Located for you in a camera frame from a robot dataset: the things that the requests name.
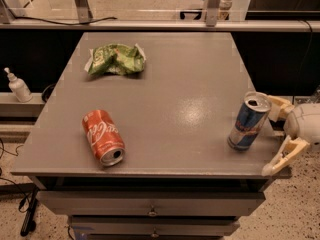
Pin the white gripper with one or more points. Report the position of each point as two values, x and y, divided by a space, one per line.
304 122

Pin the silver blue redbull can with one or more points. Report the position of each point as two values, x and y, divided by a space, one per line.
253 112

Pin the red coca-cola can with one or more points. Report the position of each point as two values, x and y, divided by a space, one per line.
103 137

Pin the grey drawer cabinet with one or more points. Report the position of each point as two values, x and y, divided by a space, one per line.
174 118

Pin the upper drawer knob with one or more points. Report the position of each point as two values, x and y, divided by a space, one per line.
152 212

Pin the drawer knob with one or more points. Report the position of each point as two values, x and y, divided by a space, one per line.
152 212
154 234

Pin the lower drawer knob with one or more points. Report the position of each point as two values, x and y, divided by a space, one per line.
154 234

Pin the green crumpled chip bag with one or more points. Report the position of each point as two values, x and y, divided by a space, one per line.
118 59

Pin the white pump bottle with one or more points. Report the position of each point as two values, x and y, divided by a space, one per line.
18 87

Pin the black floor stand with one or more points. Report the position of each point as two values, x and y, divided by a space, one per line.
29 225

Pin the metal frame post right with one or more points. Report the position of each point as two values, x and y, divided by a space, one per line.
212 7

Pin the metal frame post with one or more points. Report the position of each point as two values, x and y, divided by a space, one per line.
212 7
83 11

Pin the metal frame post left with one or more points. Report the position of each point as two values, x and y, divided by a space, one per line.
83 11

